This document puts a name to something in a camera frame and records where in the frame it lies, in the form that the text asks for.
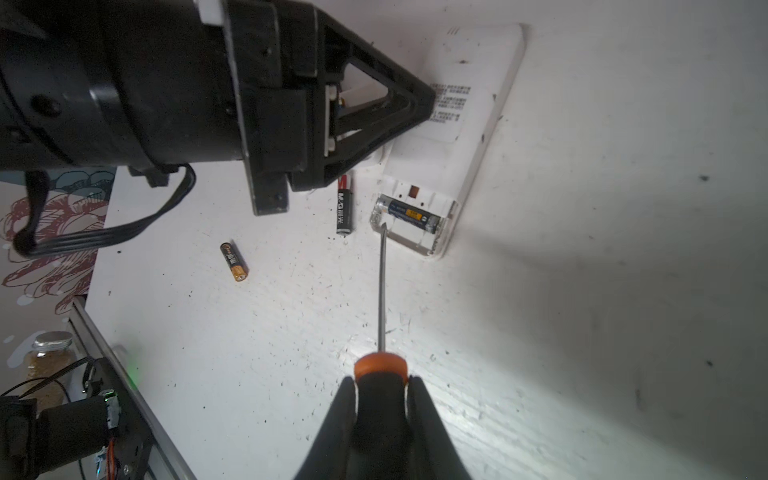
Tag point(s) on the black blue AAA battery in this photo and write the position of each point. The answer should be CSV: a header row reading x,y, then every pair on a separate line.
x,y
422,219

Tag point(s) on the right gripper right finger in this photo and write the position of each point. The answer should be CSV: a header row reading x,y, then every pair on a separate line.
x,y
433,454

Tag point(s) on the gold black AAA battery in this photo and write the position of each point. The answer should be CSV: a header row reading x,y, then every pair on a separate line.
x,y
234,261

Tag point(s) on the brown grain bottle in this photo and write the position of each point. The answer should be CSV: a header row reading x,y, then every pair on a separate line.
x,y
50,352

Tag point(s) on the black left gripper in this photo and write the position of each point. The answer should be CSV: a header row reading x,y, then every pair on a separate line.
x,y
283,55

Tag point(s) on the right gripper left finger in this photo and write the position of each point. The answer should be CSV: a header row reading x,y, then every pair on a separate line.
x,y
329,453

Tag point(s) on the white remote control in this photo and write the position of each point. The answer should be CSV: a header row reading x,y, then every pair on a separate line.
x,y
433,166

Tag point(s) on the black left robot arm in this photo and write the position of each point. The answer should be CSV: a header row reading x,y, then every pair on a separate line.
x,y
159,86

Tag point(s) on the orange black screwdriver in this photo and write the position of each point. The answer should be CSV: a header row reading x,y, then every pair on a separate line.
x,y
381,434

